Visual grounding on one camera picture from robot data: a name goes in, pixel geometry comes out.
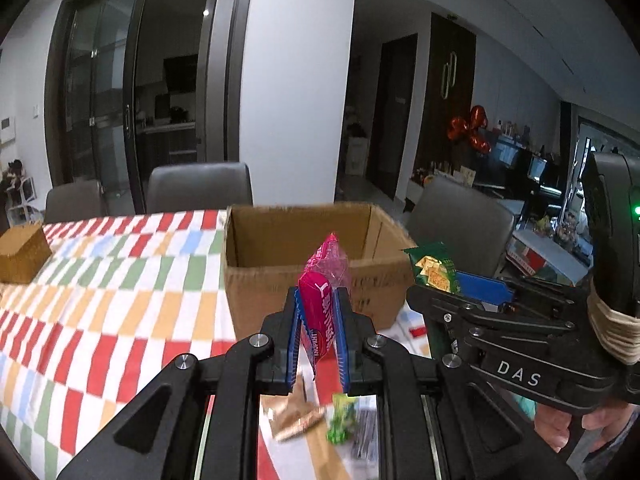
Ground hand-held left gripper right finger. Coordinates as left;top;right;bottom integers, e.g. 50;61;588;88
334;287;581;480

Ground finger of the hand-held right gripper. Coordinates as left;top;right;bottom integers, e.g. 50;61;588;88
406;285;587;361
456;270;593;312

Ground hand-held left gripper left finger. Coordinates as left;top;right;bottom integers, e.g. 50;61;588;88
56;287;303;480

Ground pink snack packet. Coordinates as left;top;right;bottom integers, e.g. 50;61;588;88
297;232;349;381

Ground cardboard box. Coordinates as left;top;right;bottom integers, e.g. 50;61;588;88
222;202;418;341

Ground person's right hand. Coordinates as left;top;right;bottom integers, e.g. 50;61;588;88
532;397;640;455

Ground white red green carton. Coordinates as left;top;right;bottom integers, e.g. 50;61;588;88
505;237;557;282

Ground brown snack packet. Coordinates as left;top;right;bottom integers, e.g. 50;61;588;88
271;374;327;443

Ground grey chair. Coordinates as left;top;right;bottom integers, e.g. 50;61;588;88
406;175;516;281
45;180;104;224
147;162;254;214

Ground small green snack packet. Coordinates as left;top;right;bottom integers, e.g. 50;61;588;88
326;394;359;445

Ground black sideboard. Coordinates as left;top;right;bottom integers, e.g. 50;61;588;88
487;137;567;197

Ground red foil balloons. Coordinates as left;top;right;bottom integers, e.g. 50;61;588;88
447;105;493;155

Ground white floor box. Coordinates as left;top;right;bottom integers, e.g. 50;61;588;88
347;135;369;177

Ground dark wooden door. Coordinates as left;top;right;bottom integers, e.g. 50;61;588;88
366;34;419;201

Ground dark wardrobe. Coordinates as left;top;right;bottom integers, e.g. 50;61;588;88
424;12;477;181

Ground grey refrigerator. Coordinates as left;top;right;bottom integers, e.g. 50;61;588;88
195;0;242;166

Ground brown woven box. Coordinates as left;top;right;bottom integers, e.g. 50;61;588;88
0;223;53;285

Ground black range hood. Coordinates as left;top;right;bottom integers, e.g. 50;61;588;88
163;55;199;96

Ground white shelf with toy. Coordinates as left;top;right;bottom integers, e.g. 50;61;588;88
0;159;42;228

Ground glass sliding door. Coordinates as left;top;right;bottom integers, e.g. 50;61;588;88
45;0;151;213

